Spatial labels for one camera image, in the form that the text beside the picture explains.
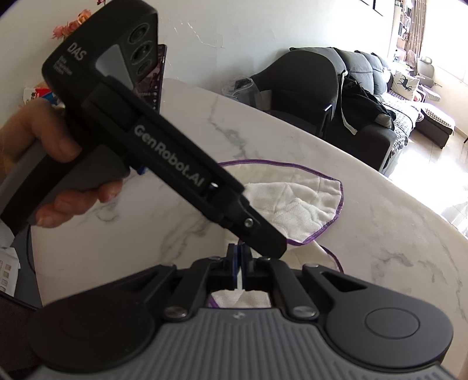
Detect white towel purple trim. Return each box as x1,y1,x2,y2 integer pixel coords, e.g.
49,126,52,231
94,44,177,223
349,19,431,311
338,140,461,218
206,158,345,310

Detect person left hand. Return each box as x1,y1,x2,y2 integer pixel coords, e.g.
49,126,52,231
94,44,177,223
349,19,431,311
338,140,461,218
0,97,125,229

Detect phone on stand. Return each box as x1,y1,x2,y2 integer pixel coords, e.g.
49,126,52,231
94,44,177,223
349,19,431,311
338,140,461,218
136,44,167,113

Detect dark grey sofa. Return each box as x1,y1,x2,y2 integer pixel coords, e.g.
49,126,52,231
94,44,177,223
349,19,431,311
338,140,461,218
288,45,427,173

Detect black jacket on sofa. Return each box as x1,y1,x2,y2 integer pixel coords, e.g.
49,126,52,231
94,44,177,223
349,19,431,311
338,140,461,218
340,75,396,135

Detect deer print cushion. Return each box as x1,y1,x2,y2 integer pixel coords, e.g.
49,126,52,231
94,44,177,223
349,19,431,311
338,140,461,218
391,71,420,101

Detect dark ottoman checkered top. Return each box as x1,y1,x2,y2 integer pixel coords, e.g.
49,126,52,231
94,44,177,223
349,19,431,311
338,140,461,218
416,103,455,149

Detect grey office chair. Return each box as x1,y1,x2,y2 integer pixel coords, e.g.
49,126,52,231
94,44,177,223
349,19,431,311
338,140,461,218
417,57,443,89

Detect wall framed pictures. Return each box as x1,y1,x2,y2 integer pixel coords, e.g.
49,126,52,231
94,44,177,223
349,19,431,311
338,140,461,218
361,0,390,16

